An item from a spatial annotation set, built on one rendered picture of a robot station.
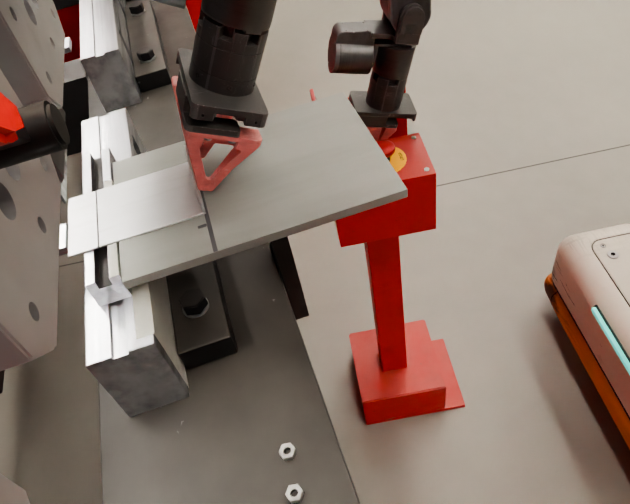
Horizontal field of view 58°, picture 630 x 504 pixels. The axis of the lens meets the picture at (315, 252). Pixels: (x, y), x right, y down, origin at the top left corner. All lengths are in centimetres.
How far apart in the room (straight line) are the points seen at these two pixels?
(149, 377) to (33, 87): 27
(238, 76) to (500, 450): 117
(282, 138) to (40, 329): 40
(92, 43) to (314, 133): 50
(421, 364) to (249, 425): 92
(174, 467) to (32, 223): 32
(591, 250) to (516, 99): 108
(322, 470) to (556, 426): 106
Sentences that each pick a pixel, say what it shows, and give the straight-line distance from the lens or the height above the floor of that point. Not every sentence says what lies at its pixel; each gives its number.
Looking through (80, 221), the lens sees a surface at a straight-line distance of 59.
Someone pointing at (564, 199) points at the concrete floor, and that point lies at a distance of 200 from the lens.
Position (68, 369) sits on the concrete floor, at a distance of 186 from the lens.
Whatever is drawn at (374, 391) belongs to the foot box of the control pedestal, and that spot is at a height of 12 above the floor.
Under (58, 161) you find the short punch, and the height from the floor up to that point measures 110.
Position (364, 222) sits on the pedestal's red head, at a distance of 90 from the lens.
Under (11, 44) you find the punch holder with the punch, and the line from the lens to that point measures 38.
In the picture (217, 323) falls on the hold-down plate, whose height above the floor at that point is 91.
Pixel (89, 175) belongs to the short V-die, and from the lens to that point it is 65.
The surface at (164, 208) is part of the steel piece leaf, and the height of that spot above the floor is 100.
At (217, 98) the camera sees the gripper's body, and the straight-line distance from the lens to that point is 49.
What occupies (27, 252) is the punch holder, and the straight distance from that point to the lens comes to 27.
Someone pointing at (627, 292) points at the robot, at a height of 28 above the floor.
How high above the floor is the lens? 135
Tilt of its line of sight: 47 degrees down
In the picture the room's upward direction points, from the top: 13 degrees counter-clockwise
